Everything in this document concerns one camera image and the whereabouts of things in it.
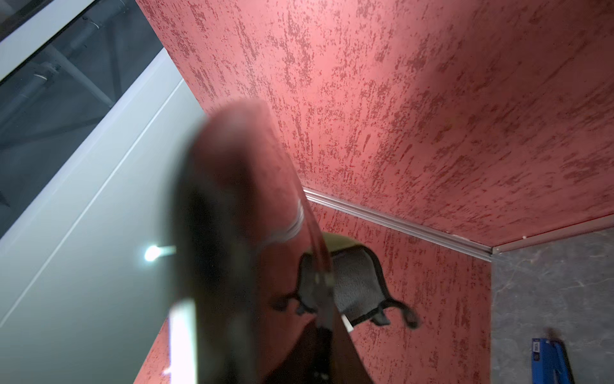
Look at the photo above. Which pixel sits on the left corner aluminium profile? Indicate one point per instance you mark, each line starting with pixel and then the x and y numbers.
pixel 452 242

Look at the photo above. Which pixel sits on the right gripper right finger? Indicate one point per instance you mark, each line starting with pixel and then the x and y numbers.
pixel 345 363

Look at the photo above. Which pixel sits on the green microfibre cloth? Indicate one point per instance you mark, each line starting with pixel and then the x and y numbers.
pixel 360 293

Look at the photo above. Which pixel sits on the square floral plate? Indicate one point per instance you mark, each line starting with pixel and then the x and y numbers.
pixel 240 224

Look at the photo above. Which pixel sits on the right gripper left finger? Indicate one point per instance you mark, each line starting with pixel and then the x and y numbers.
pixel 306 363

